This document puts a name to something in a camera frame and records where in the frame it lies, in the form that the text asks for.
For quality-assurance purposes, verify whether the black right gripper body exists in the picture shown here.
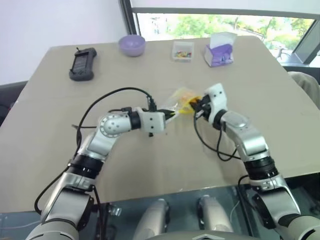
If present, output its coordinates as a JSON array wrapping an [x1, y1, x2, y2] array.
[[193, 93, 214, 124]]

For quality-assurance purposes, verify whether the round orange-crusted bread bun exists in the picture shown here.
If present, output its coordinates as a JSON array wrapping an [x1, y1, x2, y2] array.
[[180, 92, 196, 102]]

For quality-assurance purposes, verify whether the clear yellow-zip plastic bag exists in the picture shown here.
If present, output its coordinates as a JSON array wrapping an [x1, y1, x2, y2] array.
[[161, 86, 202, 118]]

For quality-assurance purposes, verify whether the clear box of coloured bits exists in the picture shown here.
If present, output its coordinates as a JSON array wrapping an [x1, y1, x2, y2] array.
[[170, 40, 195, 62]]

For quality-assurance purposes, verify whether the purple white tissue box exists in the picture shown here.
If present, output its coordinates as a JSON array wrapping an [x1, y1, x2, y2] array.
[[203, 31, 238, 69]]

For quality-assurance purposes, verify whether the purple bowl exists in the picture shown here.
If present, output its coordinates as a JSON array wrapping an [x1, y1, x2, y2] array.
[[118, 34, 146, 58]]

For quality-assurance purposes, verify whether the black handheld controller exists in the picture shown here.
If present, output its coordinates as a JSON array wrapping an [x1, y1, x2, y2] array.
[[68, 46, 98, 82]]

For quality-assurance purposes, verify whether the grey rounded leg cover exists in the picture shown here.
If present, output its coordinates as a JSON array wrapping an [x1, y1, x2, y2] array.
[[196, 195, 235, 236], [131, 198, 172, 240]]

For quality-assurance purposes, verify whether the beige chair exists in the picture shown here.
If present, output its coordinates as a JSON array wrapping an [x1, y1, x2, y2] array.
[[287, 71, 320, 111]]

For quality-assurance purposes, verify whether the dark sofa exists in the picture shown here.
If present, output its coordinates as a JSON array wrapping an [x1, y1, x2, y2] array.
[[0, 80, 29, 127]]

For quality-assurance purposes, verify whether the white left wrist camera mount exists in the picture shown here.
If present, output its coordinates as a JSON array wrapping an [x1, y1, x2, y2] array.
[[138, 107, 168, 134]]

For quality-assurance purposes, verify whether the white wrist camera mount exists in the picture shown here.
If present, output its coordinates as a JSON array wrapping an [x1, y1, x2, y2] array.
[[203, 83, 229, 125], [138, 107, 168, 134]]

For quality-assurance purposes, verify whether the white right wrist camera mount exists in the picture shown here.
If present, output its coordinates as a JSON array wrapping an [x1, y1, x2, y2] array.
[[203, 83, 229, 125]]

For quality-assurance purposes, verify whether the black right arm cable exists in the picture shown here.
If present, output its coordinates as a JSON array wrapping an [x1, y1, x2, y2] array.
[[193, 115, 240, 162]]

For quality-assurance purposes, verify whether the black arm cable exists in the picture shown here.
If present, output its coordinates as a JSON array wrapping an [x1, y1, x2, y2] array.
[[193, 115, 240, 162], [74, 86, 157, 151]]

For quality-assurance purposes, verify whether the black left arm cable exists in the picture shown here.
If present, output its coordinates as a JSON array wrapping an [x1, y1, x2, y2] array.
[[74, 86, 157, 151]]

